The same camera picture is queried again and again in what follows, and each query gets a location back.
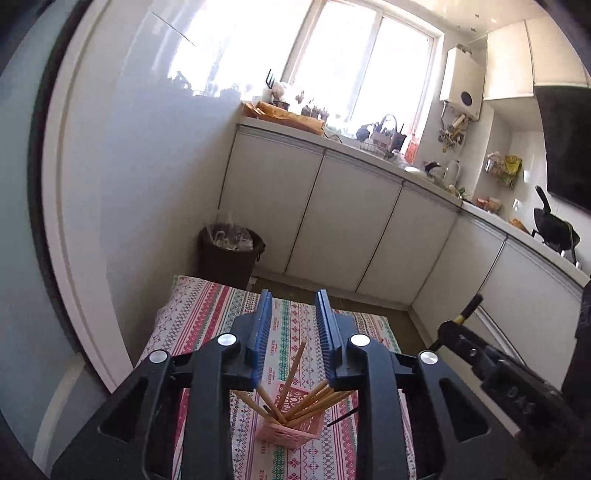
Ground black wok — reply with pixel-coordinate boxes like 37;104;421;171
531;186;580;265

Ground white kettle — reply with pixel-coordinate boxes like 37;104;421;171
445;159;461;186

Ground pink perforated utensil basket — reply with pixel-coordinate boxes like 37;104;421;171
254;386;326;451

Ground patterned striped tablecloth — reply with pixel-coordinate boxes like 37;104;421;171
135;274;417;480

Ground red bottle on counter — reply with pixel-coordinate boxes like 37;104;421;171
405;134;420;165

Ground dark trash bin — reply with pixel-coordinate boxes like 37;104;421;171
197;223;266;290

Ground white upper cabinet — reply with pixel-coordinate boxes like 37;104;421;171
483;16;590;101

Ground black range hood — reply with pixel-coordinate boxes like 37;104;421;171
534;86;591;212

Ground black chopstick gold band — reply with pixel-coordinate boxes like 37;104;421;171
327;406;359;427

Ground orange cloth on counter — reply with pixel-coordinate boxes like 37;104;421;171
242;101;325;136

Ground kitchen window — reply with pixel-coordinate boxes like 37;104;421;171
281;1;446;139

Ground white water heater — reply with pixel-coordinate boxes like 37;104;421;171
440;47;485;121

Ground yellow green snack bag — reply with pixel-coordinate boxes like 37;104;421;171
500;155;523;189

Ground bamboo chopstick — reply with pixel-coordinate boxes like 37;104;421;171
284;380;329;419
276;341;307;412
284;391;353;428
287;386;334;421
256;383;287;425
232;390;280;425

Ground white lower cabinets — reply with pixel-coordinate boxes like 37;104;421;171
219;118;588;385

